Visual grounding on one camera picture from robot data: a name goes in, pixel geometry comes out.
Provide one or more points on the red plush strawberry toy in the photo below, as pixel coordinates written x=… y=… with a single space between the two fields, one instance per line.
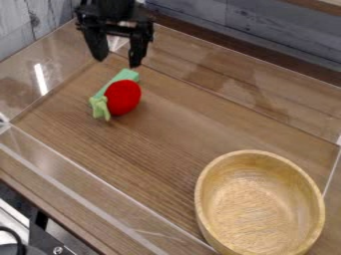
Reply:
x=116 y=99

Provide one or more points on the green rectangular block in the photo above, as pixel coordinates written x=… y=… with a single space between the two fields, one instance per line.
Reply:
x=124 y=74

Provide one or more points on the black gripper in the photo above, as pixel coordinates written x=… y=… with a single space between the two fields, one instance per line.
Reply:
x=118 y=17

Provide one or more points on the wooden bowl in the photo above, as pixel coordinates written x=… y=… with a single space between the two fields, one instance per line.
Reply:
x=258 y=205

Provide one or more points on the black metal table frame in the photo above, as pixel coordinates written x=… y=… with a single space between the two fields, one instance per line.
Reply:
x=33 y=235

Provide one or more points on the clear acrylic enclosure wall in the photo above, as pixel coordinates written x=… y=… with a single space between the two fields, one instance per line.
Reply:
x=115 y=179

